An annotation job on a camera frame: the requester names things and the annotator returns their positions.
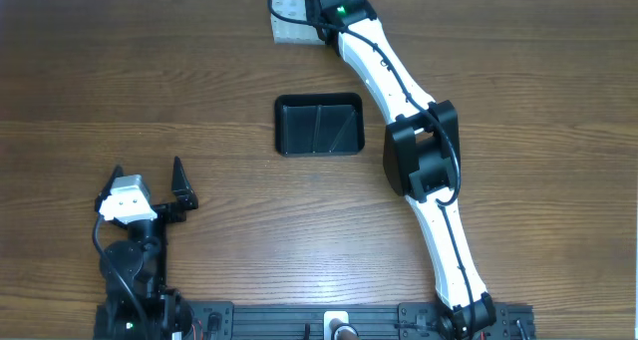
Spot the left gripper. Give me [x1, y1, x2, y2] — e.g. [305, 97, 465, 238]
[94, 156, 199, 227]

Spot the mounting rail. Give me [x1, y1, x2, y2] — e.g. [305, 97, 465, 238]
[94, 301, 537, 340]

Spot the black tray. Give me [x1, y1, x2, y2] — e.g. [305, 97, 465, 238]
[273, 92, 367, 158]

